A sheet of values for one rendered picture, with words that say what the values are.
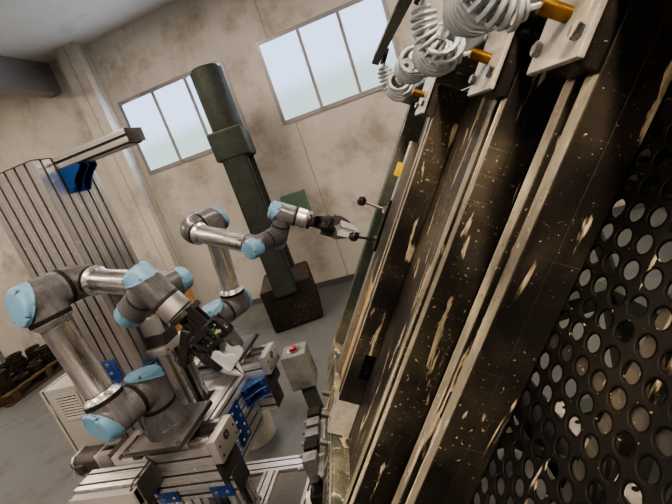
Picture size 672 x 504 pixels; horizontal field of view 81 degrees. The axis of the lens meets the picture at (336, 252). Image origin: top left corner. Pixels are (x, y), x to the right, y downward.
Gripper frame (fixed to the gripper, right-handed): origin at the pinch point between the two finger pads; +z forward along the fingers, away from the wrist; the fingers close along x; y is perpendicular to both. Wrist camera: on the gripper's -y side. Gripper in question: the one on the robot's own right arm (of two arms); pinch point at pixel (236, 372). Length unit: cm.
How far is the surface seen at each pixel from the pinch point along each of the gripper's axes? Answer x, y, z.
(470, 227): -15, 66, 5
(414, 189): 29, 59, 1
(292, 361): 72, -38, 26
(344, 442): 19.5, -9.4, 43.3
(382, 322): 25.8, 26.6, 22.7
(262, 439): 128, -141, 69
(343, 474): 7.0, -7.6, 43.8
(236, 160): 302, -73, -106
